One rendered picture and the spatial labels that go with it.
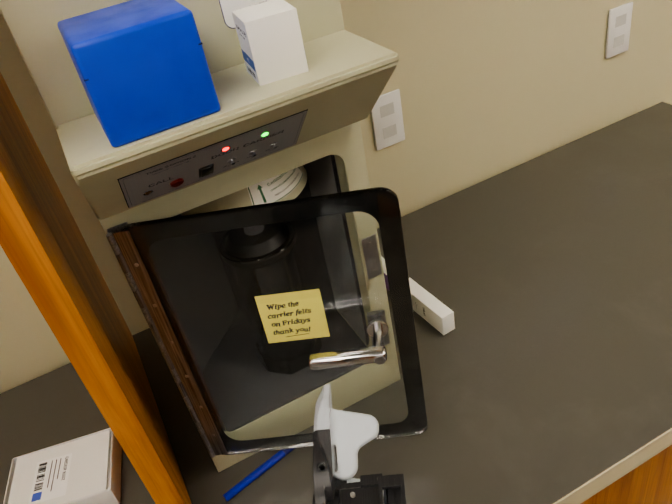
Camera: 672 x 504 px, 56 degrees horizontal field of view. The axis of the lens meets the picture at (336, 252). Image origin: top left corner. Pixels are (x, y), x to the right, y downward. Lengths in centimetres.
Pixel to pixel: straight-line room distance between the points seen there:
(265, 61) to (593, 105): 121
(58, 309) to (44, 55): 24
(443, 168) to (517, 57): 29
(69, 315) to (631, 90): 148
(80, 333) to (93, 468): 41
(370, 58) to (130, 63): 22
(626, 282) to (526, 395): 32
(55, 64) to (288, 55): 21
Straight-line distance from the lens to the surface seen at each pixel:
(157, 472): 83
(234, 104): 59
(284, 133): 66
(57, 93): 67
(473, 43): 141
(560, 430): 99
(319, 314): 74
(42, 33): 65
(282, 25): 61
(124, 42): 55
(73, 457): 109
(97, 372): 71
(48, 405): 126
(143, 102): 57
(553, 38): 155
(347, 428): 60
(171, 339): 80
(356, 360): 73
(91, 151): 59
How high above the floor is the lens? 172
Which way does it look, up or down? 36 degrees down
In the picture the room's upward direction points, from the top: 12 degrees counter-clockwise
